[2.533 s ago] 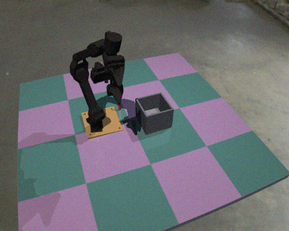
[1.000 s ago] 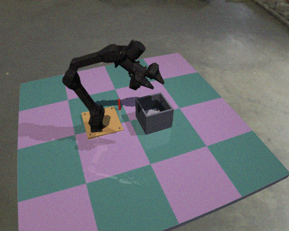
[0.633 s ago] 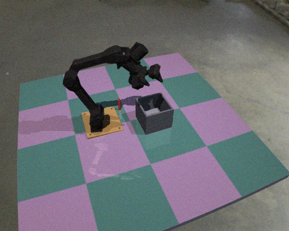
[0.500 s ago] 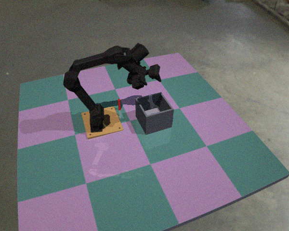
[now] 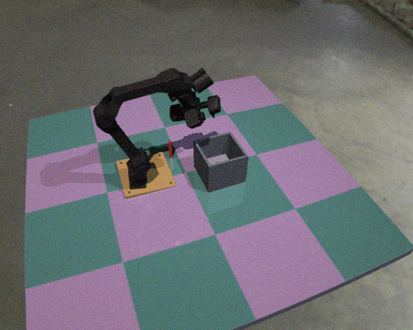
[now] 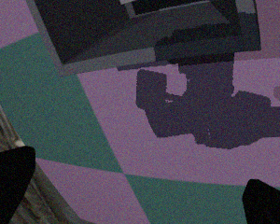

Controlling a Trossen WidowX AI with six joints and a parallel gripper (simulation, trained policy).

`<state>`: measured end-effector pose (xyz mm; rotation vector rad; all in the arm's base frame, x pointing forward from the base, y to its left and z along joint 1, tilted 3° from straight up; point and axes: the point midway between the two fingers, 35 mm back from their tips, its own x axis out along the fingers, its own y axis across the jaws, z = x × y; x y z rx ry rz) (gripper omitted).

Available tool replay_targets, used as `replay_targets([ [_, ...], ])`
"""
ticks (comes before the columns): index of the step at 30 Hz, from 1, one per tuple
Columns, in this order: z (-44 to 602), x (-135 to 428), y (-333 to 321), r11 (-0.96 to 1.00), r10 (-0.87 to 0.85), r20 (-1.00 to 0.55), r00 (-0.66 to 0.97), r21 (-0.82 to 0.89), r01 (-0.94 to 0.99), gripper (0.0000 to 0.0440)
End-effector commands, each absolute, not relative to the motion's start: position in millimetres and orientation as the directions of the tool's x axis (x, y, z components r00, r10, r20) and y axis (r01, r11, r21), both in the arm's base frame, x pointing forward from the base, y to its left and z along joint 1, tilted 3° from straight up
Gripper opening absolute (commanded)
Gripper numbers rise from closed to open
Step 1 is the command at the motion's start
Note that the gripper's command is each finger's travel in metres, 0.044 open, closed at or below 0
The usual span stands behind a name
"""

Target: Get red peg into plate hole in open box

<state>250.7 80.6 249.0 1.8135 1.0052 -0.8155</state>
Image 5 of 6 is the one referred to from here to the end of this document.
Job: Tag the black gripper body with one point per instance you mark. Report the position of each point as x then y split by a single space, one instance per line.
212 103

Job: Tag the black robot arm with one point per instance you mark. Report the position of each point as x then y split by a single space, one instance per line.
178 86

